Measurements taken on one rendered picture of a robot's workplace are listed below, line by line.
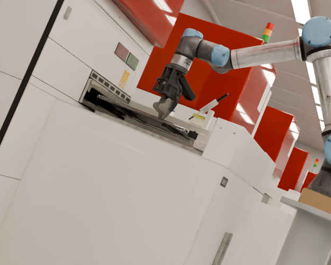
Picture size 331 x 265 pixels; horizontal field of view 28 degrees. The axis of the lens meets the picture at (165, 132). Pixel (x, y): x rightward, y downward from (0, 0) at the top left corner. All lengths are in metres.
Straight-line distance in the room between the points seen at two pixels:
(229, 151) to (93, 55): 0.63
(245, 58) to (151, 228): 0.83
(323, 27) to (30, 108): 1.04
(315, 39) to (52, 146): 0.98
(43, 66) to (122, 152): 0.37
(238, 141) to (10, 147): 0.72
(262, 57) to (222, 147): 0.56
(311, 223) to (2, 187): 1.07
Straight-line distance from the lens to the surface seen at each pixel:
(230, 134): 2.11
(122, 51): 2.59
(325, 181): 2.42
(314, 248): 2.40
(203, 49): 2.46
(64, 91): 2.30
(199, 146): 2.31
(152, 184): 2.09
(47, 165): 2.23
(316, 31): 2.38
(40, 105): 2.19
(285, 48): 2.54
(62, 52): 2.20
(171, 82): 2.45
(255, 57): 2.55
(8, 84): 2.12
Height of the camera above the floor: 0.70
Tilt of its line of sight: 4 degrees up
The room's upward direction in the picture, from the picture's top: 23 degrees clockwise
